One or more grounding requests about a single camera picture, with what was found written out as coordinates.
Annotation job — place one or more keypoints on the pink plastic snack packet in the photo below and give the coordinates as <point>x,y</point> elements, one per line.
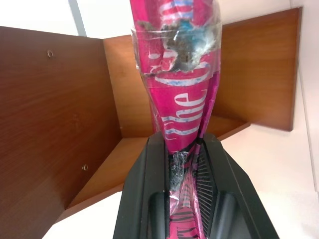
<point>179,82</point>

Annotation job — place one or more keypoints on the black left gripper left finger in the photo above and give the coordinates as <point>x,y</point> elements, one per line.
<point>139,189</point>

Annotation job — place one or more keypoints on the wooden bookshelf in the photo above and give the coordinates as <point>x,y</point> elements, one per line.
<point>62,104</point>

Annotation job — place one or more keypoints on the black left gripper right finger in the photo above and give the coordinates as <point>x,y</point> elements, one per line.
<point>229,189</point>

